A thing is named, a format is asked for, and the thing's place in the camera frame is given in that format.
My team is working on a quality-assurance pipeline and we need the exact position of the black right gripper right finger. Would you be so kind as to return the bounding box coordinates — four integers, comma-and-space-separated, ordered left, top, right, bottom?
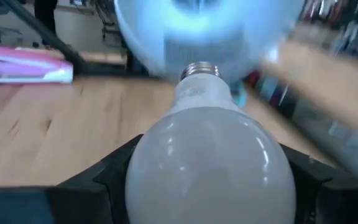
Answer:
280, 143, 358, 224

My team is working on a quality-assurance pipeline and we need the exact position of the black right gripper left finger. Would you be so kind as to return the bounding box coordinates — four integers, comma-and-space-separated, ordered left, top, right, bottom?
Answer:
0, 134, 142, 224

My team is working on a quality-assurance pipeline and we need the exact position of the black gooseneck desk lamp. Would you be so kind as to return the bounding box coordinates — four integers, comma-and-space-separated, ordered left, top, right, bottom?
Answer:
113, 0, 306, 82

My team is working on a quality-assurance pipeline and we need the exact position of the teal plastic box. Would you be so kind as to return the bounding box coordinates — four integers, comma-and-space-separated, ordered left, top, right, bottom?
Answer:
228, 79, 249, 108

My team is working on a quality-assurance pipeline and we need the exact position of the pink and white stapler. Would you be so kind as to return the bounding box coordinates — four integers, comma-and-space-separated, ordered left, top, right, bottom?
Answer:
0, 43, 74, 85

